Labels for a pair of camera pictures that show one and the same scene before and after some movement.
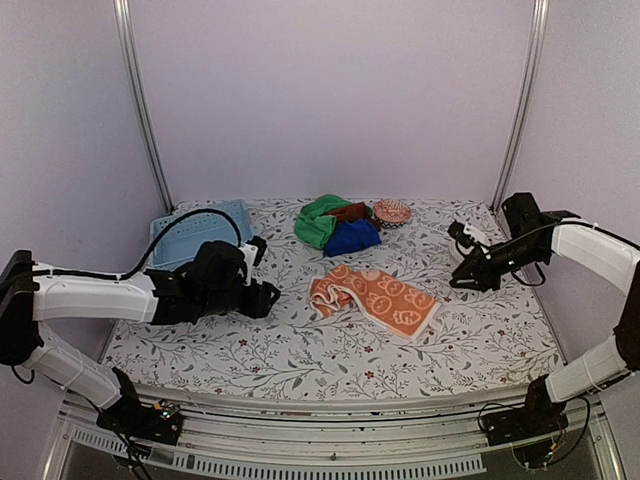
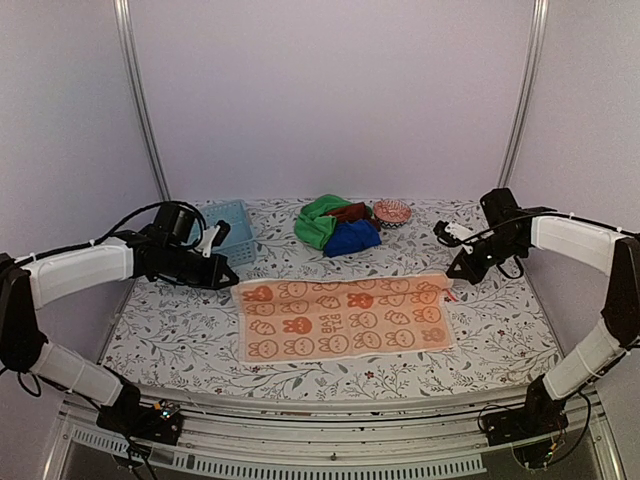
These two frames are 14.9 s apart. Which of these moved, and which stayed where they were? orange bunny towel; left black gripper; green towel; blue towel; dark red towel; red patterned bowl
Moved: orange bunny towel; left black gripper
Stayed: blue towel; green towel; dark red towel; red patterned bowl
